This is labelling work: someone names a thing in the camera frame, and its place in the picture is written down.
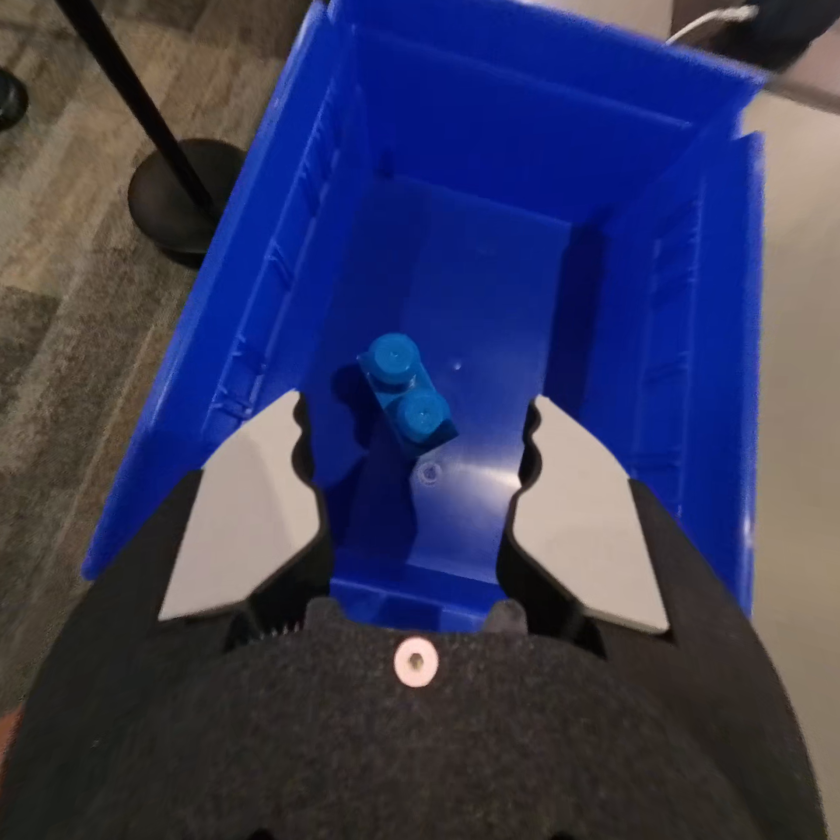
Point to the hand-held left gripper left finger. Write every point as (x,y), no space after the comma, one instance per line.
(249,512)

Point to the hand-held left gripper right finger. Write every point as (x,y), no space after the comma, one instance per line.
(584,525)

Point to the blue two-stud block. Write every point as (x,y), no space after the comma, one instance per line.
(407,407)

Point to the blue plastic bin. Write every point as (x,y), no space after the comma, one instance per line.
(499,275)

